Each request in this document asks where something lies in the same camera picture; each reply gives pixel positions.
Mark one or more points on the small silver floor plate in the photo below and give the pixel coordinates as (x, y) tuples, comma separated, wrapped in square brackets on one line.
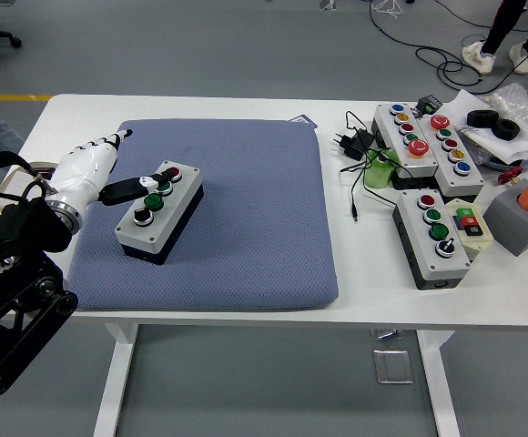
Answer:
[(387, 335)]

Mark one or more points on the purple card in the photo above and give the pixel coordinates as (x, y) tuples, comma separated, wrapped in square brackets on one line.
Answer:
[(302, 119)]

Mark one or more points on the grey four-button control box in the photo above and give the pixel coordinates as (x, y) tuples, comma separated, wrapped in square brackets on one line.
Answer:
[(173, 214), (450, 268)]

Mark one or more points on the white table leg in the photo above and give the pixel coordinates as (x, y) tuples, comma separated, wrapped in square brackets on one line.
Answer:
[(437, 387), (114, 387)]

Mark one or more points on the blue-grey fabric mat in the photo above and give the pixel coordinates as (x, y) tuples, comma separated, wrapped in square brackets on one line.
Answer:
[(255, 218)]

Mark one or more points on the clear bubble wrap bag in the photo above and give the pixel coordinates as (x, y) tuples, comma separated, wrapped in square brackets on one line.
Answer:
[(514, 100)]

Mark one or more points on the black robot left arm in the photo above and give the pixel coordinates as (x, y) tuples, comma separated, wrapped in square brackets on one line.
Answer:
[(13, 236)]

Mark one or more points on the small red plastic part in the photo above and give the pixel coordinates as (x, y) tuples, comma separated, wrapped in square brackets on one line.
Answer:
[(510, 175)]

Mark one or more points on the cream three-button switch box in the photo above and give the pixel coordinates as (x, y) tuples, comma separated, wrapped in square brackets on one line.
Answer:
[(471, 225)]

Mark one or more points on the small black terminal module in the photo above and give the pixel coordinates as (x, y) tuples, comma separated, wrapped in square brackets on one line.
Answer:
[(428, 104)]

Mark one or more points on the white foam sheet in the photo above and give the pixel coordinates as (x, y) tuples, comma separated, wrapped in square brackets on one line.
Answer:
[(459, 107)]

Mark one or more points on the white tray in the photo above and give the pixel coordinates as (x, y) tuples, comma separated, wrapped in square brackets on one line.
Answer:
[(13, 182)]

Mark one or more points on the grey block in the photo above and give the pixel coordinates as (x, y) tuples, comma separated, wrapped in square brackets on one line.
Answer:
[(514, 227)]

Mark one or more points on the black power adapter plug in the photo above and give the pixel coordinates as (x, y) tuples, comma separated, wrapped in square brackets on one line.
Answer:
[(357, 143)]

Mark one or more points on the grey five-button control box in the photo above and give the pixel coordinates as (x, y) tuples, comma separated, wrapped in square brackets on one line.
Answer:
[(391, 119), (466, 179)]

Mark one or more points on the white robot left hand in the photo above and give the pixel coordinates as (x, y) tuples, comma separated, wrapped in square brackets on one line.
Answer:
[(82, 173)]

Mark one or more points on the silver floor socket plate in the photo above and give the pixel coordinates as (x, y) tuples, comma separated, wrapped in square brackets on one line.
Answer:
[(393, 366)]

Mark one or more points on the green plastic cylinder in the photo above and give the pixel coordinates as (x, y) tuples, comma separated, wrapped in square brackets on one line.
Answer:
[(378, 175)]

